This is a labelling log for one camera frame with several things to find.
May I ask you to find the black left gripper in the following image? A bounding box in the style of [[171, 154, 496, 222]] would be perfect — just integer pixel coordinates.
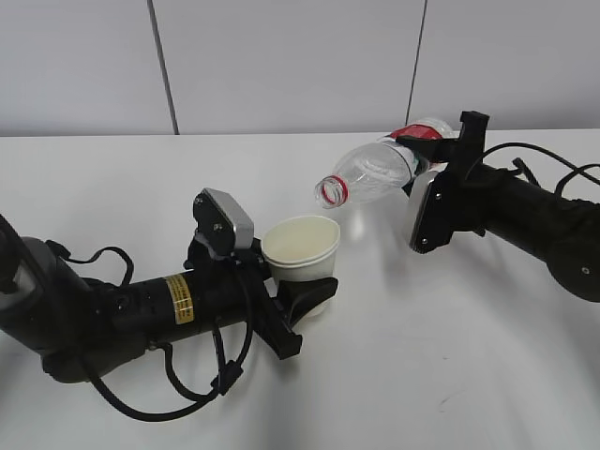
[[185, 237, 338, 360]]

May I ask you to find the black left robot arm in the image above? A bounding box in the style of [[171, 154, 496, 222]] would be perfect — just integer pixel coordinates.
[[1, 222, 338, 383]]

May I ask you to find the clear water bottle red label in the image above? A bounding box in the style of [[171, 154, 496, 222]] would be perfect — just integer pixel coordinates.
[[314, 117, 455, 209]]

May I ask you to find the white paper cup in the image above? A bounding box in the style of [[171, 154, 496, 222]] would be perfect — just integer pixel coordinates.
[[261, 214, 341, 318]]

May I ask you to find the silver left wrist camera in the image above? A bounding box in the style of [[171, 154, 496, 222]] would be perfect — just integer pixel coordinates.
[[192, 187, 254, 257]]

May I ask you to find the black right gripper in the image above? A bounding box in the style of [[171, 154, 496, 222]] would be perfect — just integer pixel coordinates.
[[396, 111, 489, 183]]

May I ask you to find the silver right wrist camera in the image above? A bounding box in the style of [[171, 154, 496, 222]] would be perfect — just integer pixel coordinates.
[[402, 171, 453, 254]]

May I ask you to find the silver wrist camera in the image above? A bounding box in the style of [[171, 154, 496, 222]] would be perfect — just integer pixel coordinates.
[[192, 187, 254, 257], [402, 171, 453, 254]]

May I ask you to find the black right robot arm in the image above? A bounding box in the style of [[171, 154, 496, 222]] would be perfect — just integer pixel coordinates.
[[396, 112, 599, 302]]

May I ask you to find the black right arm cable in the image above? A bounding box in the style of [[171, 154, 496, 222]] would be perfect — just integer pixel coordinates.
[[477, 142, 600, 198]]

